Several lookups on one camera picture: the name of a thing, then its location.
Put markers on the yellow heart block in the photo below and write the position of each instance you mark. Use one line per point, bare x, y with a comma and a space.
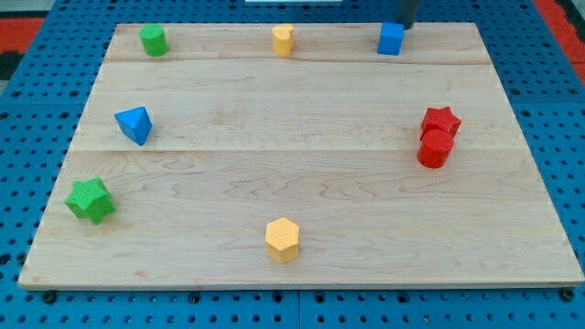
282, 40

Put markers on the yellow hexagon block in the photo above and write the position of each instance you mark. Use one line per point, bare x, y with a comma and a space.
282, 240

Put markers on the wooden board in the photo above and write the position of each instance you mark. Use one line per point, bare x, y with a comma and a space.
327, 138

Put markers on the red cylinder block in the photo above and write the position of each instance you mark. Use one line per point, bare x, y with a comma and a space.
435, 148

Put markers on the red star block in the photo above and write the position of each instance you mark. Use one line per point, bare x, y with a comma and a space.
440, 119

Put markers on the blue cube block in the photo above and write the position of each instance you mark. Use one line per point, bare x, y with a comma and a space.
390, 38

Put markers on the blue triangle block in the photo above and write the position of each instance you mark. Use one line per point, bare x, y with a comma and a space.
135, 124

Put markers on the green cylinder block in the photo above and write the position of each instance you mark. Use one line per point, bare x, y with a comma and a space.
153, 40

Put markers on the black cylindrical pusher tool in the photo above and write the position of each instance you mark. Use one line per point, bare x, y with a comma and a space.
406, 13

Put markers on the green star block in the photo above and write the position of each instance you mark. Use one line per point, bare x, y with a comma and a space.
90, 199

